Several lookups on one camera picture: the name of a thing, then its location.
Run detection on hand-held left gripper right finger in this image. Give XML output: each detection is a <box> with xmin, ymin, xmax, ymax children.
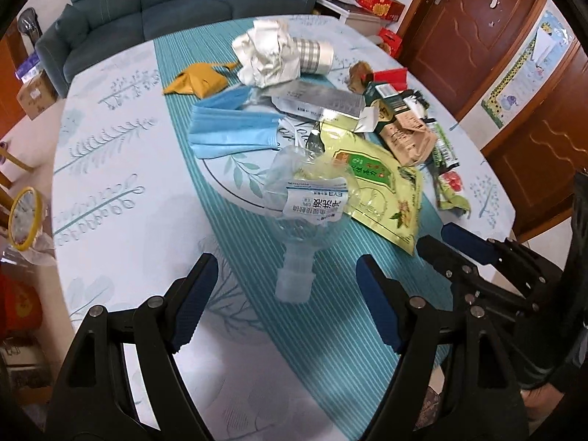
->
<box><xmin>356</xmin><ymin>254</ymin><xmax>529</xmax><ymax>441</ymax></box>

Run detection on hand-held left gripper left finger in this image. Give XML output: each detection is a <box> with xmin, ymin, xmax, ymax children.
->
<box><xmin>43</xmin><ymin>252</ymin><xmax>219</xmax><ymax>441</ymax></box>

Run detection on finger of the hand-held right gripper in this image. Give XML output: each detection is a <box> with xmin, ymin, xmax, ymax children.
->
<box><xmin>441</xmin><ymin>223</ymin><xmax>567</xmax><ymax>286</ymax></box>
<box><xmin>416</xmin><ymin>235</ymin><xmax>547</xmax><ymax>318</ymax></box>

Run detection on clear plastic infusion bottle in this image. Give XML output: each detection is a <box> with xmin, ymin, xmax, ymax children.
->
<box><xmin>264</xmin><ymin>144</ymin><xmax>352</xmax><ymax>304</ymax></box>

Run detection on yellow rim waste bin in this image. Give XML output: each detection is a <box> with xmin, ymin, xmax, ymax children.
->
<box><xmin>7</xmin><ymin>187</ymin><xmax>56</xmax><ymax>267</ymax></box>

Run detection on white tissue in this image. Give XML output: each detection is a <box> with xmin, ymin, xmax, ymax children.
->
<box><xmin>232</xmin><ymin>19</ymin><xmax>301</xmax><ymax>88</ymax></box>

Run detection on red green wrapper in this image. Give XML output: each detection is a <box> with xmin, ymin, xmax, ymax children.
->
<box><xmin>434</xmin><ymin>170</ymin><xmax>472</xmax><ymax>214</ymax></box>

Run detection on yellow green tea packet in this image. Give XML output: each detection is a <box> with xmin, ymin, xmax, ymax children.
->
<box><xmin>312</xmin><ymin>119</ymin><xmax>423</xmax><ymax>254</ymax></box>

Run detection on green stick packet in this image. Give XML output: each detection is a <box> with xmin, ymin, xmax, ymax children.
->
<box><xmin>429</xmin><ymin>122</ymin><xmax>460</xmax><ymax>171</ymax></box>

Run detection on brown wooden panel door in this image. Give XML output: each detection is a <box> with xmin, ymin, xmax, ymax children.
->
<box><xmin>478</xmin><ymin>41</ymin><xmax>588</xmax><ymax>244</ymax></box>

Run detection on brown snack packet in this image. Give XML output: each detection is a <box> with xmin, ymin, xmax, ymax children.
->
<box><xmin>379</xmin><ymin>115</ymin><xmax>439</xmax><ymax>166</ymax></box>

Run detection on round leaf print turntable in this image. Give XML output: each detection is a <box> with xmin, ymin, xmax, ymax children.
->
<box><xmin>197</xmin><ymin>115</ymin><xmax>368</xmax><ymax>221</ymax></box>

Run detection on green carton box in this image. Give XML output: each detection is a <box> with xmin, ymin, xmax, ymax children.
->
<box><xmin>363</xmin><ymin>82</ymin><xmax>430</xmax><ymax>134</ymax></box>

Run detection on leaf print tablecloth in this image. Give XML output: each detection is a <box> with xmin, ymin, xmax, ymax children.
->
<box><xmin>50</xmin><ymin>16</ymin><xmax>517</xmax><ymax>441</ymax></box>

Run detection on blue face mask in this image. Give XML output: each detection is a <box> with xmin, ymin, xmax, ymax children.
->
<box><xmin>193</xmin><ymin>87</ymin><xmax>253</xmax><ymax>115</ymax></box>
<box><xmin>188</xmin><ymin>109</ymin><xmax>283</xmax><ymax>159</ymax></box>

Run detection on red bag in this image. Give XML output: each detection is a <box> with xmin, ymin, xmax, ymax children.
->
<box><xmin>0</xmin><ymin>276</ymin><xmax>44</xmax><ymax>336</ymax></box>

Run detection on small red box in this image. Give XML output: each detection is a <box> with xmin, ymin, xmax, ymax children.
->
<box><xmin>373</xmin><ymin>68</ymin><xmax>409</xmax><ymax>90</ymax></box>

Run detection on crumpled brown wrapper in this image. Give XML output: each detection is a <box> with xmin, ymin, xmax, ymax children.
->
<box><xmin>349</xmin><ymin>62</ymin><xmax>375</xmax><ymax>93</ymax></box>

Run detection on silver carton box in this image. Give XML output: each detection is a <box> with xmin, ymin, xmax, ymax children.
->
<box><xmin>271</xmin><ymin>80</ymin><xmax>363</xmax><ymax>120</ymax></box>

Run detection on red carry carton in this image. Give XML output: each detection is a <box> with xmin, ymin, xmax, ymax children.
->
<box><xmin>379</xmin><ymin>28</ymin><xmax>404</xmax><ymax>58</ymax></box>

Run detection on yellow cloth pouch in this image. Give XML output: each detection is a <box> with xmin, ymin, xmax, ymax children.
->
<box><xmin>163</xmin><ymin>62</ymin><xmax>240</xmax><ymax>98</ymax></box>

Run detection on wooden chair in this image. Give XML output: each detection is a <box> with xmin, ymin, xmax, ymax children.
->
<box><xmin>0</xmin><ymin>140</ymin><xmax>35</xmax><ymax>230</ymax></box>

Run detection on grey checked paper cup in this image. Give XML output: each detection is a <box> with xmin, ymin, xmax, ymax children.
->
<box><xmin>294</xmin><ymin>37</ymin><xmax>336</xmax><ymax>74</ymax></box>

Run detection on white side table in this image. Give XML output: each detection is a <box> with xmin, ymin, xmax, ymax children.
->
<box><xmin>317</xmin><ymin>0</ymin><xmax>400</xmax><ymax>37</ymax></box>

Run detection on red gift box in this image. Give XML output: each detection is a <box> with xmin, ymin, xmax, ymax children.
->
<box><xmin>357</xmin><ymin>0</ymin><xmax>406</xmax><ymax>21</ymax></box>

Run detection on brown cardboard box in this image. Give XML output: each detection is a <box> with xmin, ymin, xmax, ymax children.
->
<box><xmin>16</xmin><ymin>71</ymin><xmax>58</xmax><ymax>120</ymax></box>

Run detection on purple blue box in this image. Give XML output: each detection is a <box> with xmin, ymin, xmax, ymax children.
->
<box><xmin>16</xmin><ymin>53</ymin><xmax>44</xmax><ymax>81</ymax></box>

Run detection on teal fabric sofa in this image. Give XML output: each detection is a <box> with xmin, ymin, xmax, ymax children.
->
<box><xmin>36</xmin><ymin>0</ymin><xmax>322</xmax><ymax>97</ymax></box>

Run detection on teal sofa cushion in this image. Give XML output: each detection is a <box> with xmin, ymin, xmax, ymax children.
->
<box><xmin>54</xmin><ymin>4</ymin><xmax>91</xmax><ymax>46</ymax></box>

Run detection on giraffe wall poster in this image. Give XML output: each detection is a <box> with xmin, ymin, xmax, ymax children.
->
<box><xmin>481</xmin><ymin>9</ymin><xmax>575</xmax><ymax>129</ymax></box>

